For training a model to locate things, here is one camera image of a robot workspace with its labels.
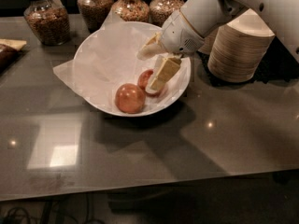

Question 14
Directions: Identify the front paper bowl stack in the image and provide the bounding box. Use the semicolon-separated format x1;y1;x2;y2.
207;9;275;83

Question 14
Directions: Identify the glass cereal jar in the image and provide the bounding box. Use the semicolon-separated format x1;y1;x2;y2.
111;0;150;22
77;0;114;33
149;0;184;26
24;0;70;46

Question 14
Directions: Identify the brown tray at left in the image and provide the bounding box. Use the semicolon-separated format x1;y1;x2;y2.
0;39;27;71

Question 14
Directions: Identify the white bowl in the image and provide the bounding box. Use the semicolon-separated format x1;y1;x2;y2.
72;21;192;118

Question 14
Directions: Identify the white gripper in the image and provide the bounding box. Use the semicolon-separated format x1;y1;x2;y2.
136;10;205;94

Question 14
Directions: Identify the white paper liner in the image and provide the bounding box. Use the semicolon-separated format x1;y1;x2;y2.
52;10;191;114

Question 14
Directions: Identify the left glass cereal jar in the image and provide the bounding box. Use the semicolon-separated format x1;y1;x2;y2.
24;0;70;46

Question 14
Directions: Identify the black tray under stacks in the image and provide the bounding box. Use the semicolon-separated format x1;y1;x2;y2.
197;38;299;87

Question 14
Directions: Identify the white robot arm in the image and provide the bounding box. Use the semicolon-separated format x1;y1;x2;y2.
137;0;299;83

